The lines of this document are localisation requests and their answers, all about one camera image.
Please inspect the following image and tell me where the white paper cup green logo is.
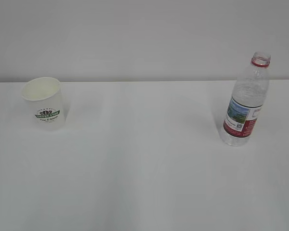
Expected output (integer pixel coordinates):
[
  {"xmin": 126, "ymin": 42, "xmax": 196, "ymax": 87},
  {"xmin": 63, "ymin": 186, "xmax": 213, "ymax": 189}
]
[{"xmin": 21, "ymin": 77, "xmax": 65, "ymax": 131}]

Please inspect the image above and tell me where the clear plastic water bottle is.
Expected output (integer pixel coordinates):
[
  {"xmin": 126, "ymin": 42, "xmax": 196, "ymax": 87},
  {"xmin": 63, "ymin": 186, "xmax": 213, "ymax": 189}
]
[{"xmin": 220, "ymin": 52, "xmax": 271, "ymax": 147}]

